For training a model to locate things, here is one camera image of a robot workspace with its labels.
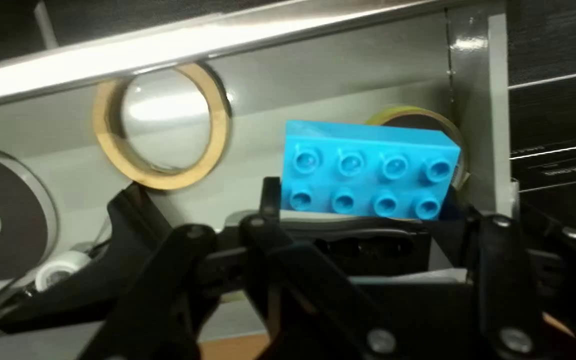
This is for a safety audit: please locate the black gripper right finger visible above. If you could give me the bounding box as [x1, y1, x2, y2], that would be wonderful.
[467, 215, 547, 360]

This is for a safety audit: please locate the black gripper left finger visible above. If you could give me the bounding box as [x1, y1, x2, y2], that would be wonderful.
[77, 179, 396, 360]

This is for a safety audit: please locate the blue toy building brick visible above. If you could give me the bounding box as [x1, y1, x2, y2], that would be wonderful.
[281, 121, 459, 221]

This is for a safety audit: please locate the white open drawer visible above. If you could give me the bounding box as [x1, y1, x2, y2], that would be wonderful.
[0, 0, 511, 360]

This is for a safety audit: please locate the black drawer cabinet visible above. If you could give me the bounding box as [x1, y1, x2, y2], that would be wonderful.
[507, 0, 576, 231]

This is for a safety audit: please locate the yellow tape roll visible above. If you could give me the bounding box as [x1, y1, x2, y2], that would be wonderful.
[367, 106, 469, 190]

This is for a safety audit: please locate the black tape dispenser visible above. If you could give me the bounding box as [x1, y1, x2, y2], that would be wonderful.
[0, 183, 171, 334]

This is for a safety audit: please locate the grey tape roll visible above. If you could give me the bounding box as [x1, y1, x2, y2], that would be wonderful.
[0, 153, 58, 281]

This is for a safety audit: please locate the tan masking tape roll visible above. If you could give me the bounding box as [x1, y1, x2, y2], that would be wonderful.
[91, 65, 229, 190]

